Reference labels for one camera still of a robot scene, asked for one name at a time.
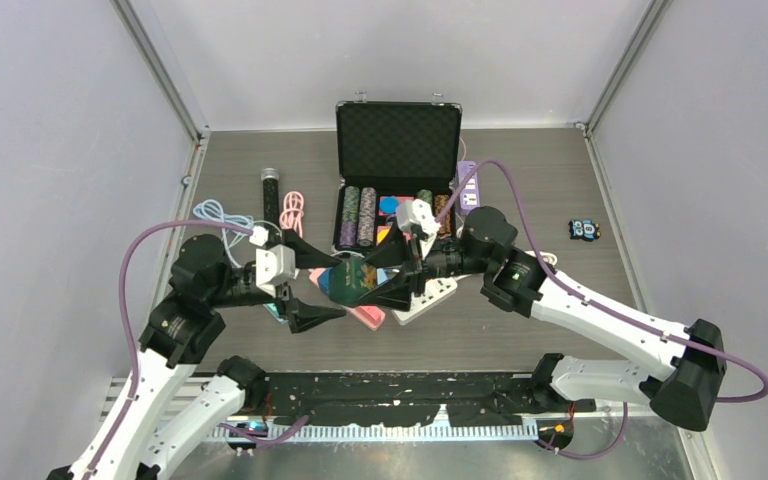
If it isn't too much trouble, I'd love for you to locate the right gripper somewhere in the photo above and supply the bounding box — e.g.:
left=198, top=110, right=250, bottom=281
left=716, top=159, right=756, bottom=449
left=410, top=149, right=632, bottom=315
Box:
left=355, top=217, right=493, bottom=312

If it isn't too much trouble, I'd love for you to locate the blue cube socket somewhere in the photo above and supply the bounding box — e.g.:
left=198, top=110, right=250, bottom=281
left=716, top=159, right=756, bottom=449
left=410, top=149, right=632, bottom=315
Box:
left=317, top=269, right=331, bottom=296

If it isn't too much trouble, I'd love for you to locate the dark green cube adapter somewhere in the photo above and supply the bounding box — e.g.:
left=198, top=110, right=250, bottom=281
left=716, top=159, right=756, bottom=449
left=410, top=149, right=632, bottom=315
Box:
left=327, top=257, right=378, bottom=308

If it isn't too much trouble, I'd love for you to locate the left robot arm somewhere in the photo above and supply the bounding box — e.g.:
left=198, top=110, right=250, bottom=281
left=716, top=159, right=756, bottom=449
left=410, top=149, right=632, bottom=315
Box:
left=49, top=229, right=345, bottom=479

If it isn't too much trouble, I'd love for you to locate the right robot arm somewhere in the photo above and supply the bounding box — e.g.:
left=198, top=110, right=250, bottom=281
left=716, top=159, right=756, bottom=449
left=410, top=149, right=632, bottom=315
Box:
left=362, top=200, right=727, bottom=432

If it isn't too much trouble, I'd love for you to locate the white power strip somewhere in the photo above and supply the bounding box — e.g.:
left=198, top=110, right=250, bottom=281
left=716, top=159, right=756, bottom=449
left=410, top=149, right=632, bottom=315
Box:
left=392, top=278, right=458, bottom=326

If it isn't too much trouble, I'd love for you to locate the pink power strip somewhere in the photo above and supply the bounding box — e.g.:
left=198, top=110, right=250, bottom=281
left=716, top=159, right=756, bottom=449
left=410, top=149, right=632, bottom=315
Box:
left=308, top=268, right=386, bottom=331

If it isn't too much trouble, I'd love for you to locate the purple power strip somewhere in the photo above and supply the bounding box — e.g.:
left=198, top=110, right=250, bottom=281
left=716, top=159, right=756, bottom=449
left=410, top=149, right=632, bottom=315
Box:
left=457, top=160, right=480, bottom=216

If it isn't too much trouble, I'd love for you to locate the black cylinder tube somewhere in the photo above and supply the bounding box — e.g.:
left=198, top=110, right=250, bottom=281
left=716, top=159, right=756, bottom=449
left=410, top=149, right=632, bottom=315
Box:
left=261, top=167, right=281, bottom=225

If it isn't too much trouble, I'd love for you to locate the black poker chip case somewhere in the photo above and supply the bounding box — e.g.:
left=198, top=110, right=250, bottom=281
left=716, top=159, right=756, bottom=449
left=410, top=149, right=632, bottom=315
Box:
left=332, top=101, right=463, bottom=253

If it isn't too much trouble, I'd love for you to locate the blue owl toy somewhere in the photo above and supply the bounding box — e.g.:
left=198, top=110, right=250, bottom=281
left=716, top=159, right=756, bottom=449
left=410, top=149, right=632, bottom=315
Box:
left=568, top=219, right=601, bottom=242

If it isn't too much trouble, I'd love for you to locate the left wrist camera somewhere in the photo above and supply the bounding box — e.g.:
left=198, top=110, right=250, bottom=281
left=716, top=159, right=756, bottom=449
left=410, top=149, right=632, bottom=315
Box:
left=249, top=226, right=298, bottom=298

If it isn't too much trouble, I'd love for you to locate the pink coiled cable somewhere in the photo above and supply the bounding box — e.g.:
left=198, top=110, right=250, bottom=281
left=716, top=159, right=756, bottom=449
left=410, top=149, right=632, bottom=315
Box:
left=279, top=191, right=307, bottom=238

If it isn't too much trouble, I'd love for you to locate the light blue coiled cable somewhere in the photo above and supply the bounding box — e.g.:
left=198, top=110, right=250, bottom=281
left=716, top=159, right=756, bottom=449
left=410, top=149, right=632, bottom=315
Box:
left=192, top=198, right=259, bottom=266

